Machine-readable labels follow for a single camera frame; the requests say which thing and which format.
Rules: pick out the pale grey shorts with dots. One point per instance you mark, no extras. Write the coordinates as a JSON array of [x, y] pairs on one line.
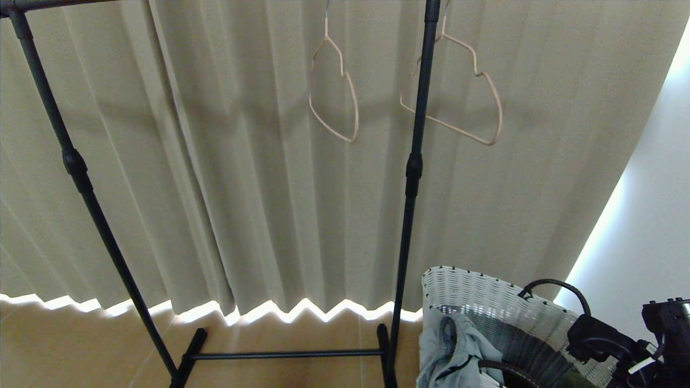
[[458, 345]]

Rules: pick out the black clothes rack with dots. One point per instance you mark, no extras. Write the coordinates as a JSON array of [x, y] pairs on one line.
[[414, 172]]

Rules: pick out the white laundry basket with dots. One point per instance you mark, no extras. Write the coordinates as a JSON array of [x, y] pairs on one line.
[[485, 291]]

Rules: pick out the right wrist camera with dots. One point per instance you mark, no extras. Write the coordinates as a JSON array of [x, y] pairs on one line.
[[598, 331]]

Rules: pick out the green long-sleeved shirt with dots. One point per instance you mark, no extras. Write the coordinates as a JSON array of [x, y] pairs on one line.
[[577, 380]]

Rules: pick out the beige curtain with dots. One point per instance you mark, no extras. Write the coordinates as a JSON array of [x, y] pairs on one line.
[[242, 161]]

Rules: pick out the pink clothes hanger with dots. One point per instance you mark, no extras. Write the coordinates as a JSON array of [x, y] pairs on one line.
[[443, 27], [326, 29]]

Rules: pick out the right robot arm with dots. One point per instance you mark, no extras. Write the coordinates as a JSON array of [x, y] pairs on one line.
[[668, 323]]

